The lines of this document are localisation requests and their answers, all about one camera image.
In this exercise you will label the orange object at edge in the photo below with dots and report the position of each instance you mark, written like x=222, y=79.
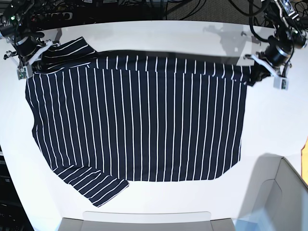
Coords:
x=304, y=160

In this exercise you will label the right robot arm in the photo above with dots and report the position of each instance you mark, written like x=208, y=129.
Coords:
x=15, y=28

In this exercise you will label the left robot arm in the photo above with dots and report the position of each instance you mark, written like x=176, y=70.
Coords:
x=290, y=34

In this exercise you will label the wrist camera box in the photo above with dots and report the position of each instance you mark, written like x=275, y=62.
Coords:
x=281, y=83
x=24, y=72

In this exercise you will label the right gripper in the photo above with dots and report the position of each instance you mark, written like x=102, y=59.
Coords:
x=35, y=52

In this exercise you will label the navy white striped T-shirt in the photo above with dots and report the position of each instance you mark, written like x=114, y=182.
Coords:
x=102, y=121

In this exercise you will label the white storage bin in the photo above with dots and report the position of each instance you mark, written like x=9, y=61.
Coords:
x=276, y=198

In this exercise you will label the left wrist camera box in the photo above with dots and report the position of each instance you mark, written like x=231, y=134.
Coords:
x=281, y=83

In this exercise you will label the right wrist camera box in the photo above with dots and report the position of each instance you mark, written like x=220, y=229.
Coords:
x=24, y=72

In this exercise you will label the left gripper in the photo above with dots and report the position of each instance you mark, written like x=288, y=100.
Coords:
x=273, y=62

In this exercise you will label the grey plastic tray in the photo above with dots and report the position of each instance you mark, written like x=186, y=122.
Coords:
x=101, y=221

